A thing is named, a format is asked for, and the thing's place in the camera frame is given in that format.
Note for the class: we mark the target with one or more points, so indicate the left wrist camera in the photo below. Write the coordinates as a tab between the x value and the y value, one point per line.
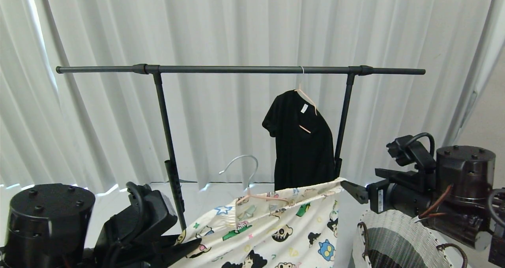
154	216

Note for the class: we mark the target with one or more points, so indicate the black garment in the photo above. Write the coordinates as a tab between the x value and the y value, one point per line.
303	161

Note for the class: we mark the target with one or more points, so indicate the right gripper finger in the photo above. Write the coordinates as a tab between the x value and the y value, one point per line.
355	192

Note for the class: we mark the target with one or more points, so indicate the white laundry basket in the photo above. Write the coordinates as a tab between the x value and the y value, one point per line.
394	224

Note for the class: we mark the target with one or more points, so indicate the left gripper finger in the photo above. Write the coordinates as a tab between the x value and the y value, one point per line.
177	250

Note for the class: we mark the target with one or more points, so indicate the cream printed garment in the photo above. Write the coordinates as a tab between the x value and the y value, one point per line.
276	228

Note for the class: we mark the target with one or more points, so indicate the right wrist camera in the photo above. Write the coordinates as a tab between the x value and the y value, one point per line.
410	151

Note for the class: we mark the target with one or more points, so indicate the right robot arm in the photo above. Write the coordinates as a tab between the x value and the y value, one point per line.
465	181

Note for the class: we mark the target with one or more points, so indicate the black clothes rack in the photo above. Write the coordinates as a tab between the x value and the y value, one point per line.
236	69

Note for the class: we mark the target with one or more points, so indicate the pink clothes hanger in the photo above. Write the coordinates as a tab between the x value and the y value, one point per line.
255	169
309	101

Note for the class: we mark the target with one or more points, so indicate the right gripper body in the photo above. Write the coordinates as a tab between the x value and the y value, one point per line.
390	199

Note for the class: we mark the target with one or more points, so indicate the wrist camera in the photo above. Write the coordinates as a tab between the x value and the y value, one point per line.
154	216
410	151

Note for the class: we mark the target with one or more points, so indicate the white curtain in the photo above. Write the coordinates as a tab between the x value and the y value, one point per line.
197	122

